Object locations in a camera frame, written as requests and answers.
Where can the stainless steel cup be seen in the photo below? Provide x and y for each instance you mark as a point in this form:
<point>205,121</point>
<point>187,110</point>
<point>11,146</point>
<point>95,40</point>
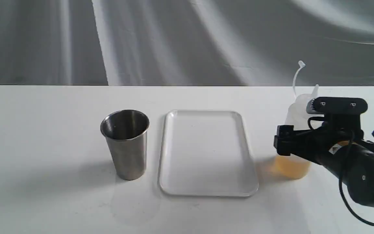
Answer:
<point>125,132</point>

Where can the white plastic tray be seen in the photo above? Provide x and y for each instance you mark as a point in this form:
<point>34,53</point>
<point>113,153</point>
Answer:
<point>206,153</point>

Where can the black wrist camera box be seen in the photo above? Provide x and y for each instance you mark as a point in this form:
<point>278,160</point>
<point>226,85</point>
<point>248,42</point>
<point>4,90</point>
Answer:
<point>337,105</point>

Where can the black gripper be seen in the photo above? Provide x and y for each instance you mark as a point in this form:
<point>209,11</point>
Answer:
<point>324,132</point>

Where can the grey fabric backdrop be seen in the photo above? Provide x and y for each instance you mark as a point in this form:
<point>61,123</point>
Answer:
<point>186,42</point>

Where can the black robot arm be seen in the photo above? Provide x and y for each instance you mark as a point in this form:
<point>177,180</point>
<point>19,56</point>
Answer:
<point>337,145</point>

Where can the clear squeeze bottle with oil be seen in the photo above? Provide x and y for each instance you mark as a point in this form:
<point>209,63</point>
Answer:
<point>292,166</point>

